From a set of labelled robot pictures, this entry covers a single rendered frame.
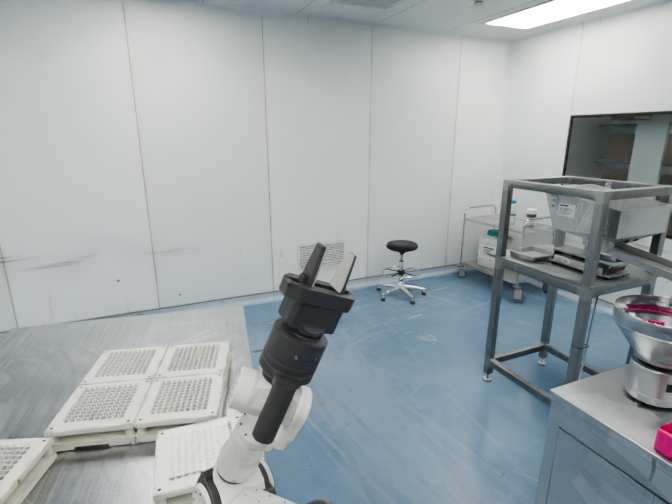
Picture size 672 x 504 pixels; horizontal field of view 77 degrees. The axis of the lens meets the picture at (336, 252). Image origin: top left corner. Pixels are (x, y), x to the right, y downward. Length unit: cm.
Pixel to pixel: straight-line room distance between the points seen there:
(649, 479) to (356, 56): 421
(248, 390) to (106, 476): 84
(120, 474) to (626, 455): 166
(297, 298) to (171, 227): 385
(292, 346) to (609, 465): 157
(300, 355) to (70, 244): 395
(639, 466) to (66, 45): 450
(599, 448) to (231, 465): 150
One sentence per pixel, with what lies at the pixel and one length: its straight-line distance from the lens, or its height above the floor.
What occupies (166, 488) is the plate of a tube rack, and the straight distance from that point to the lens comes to 125.
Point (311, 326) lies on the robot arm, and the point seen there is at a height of 151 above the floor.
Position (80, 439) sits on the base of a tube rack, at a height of 90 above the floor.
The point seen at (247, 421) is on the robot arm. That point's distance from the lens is 77.
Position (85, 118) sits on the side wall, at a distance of 434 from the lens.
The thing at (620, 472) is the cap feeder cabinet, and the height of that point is 61.
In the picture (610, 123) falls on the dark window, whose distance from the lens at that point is 516.
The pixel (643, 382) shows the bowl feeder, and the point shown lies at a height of 86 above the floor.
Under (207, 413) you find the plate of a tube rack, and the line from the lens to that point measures 146.
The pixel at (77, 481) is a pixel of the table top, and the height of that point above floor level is 88.
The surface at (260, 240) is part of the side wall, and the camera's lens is 457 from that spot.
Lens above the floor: 178
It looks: 16 degrees down
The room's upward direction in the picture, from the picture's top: straight up
